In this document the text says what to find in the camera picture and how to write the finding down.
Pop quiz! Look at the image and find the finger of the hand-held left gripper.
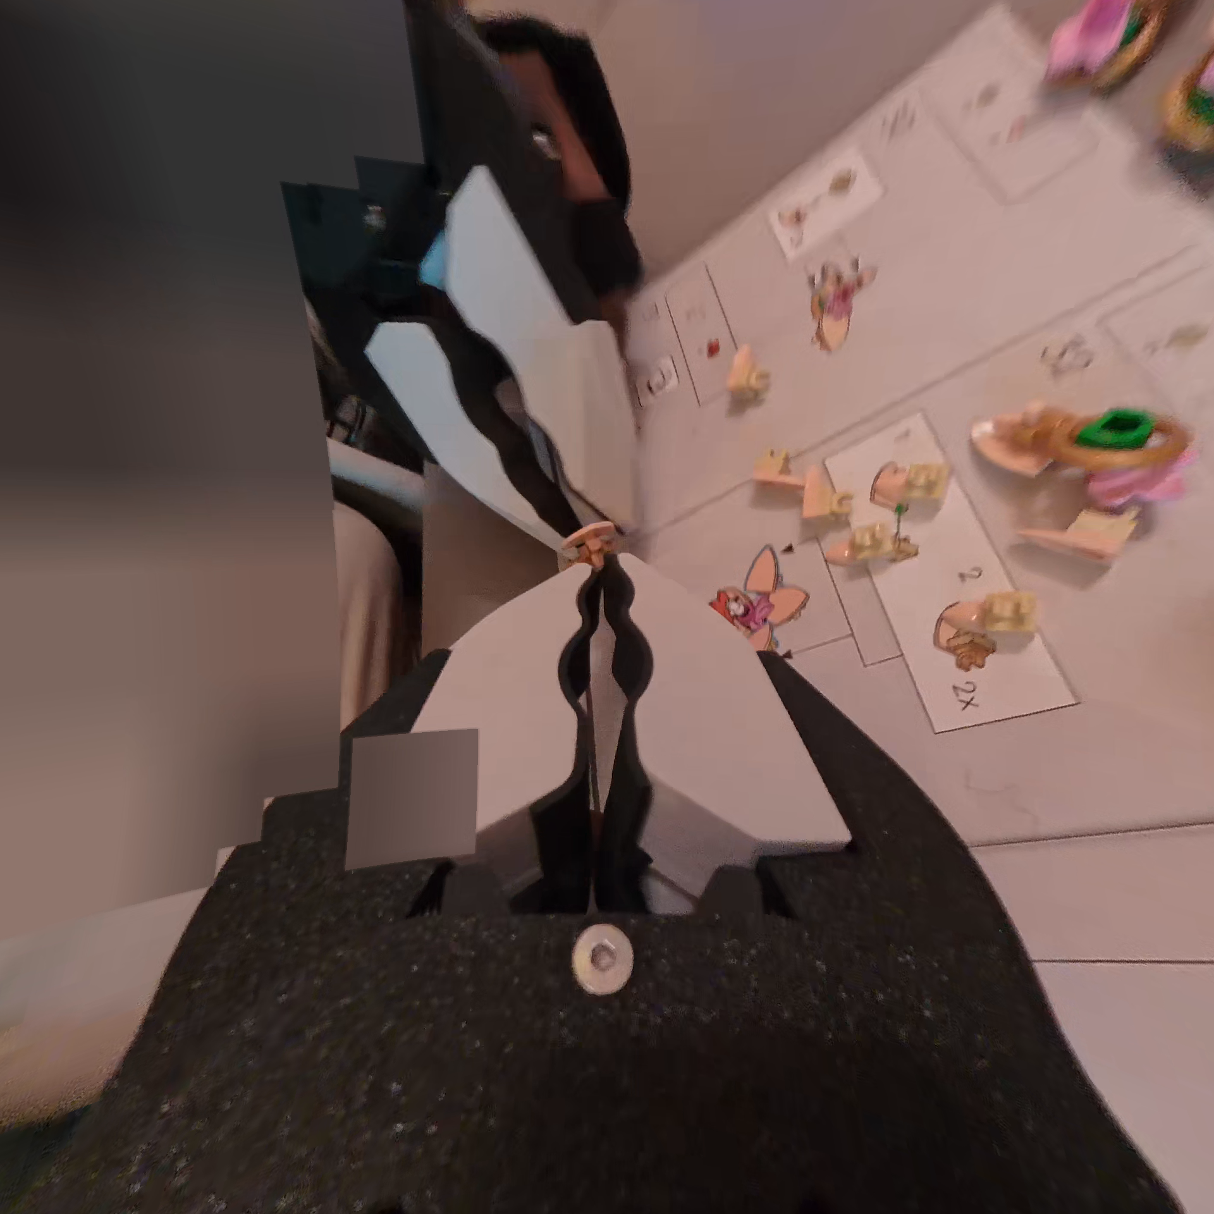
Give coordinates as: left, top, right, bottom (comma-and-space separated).
445, 166, 639, 528
365, 322, 580, 552

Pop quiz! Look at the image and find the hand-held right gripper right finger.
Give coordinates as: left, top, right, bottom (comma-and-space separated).
602, 555, 852, 902

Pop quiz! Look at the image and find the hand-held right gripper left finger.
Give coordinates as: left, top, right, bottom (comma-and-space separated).
412, 574, 591, 902

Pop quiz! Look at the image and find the person's left hand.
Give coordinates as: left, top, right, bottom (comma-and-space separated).
503, 52, 613, 205

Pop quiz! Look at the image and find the brick building instruction booklet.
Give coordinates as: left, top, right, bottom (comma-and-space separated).
622, 0, 1214, 1214

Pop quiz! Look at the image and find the peach flower assembly gold ring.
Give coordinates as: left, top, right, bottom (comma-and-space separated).
970, 399, 1194, 513

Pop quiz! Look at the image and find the gold ring with pink flower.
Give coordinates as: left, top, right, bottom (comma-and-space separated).
1044, 0, 1178, 93

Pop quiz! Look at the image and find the gold ring pink green flower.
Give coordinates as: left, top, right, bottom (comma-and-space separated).
1158, 52, 1214, 158

